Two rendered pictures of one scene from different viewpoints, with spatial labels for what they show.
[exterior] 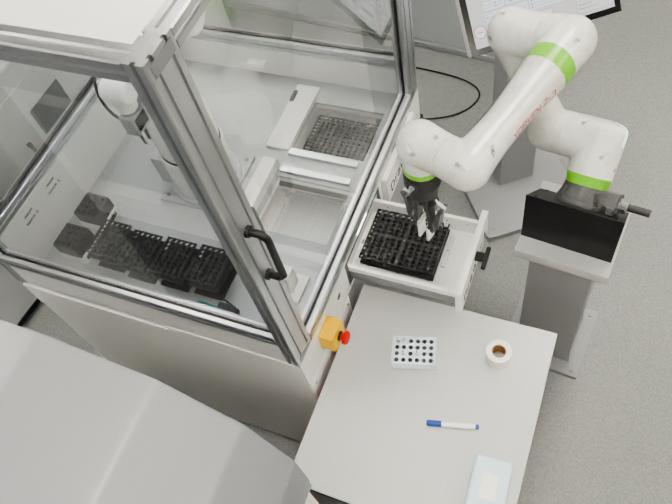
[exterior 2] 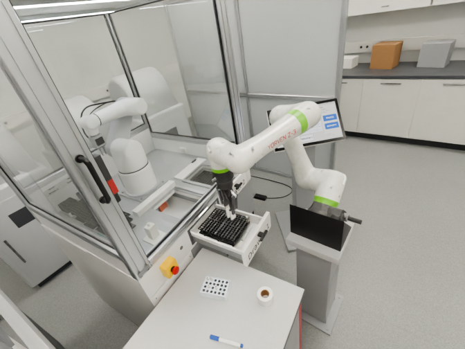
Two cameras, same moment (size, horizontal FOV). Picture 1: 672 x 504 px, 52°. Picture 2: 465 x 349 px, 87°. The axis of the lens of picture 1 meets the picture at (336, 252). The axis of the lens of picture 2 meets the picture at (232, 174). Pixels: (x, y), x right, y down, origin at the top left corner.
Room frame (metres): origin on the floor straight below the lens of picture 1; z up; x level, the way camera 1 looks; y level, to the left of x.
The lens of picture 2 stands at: (0.10, -0.32, 1.83)
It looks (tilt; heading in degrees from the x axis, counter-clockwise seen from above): 33 degrees down; 1
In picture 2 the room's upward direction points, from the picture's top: 10 degrees counter-clockwise
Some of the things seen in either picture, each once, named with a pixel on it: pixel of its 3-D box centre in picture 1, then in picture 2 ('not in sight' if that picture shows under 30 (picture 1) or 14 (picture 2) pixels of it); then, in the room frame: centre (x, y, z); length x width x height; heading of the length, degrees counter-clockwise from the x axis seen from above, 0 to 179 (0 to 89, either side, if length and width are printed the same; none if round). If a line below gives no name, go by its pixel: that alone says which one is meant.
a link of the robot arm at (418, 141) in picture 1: (422, 148); (220, 154); (1.01, -0.26, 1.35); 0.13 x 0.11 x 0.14; 36
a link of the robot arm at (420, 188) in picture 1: (421, 175); (222, 174); (1.02, -0.25, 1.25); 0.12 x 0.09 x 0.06; 130
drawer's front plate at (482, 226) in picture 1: (472, 260); (257, 237); (0.95, -0.36, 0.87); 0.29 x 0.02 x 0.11; 145
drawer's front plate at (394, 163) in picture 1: (399, 156); (234, 188); (1.40, -0.28, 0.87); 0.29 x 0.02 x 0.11; 145
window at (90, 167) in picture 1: (48, 193); (12, 147); (1.05, 0.55, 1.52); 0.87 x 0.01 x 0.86; 55
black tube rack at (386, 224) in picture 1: (405, 246); (224, 226); (1.07, -0.20, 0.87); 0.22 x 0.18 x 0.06; 55
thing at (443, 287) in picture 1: (402, 246); (223, 227); (1.08, -0.19, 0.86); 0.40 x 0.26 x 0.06; 55
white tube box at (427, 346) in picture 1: (414, 352); (216, 288); (0.78, -0.13, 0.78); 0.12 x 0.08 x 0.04; 70
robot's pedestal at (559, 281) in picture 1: (559, 286); (317, 272); (1.03, -0.72, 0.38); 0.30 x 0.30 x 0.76; 49
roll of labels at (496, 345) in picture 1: (498, 354); (265, 296); (0.70, -0.35, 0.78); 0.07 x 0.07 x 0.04
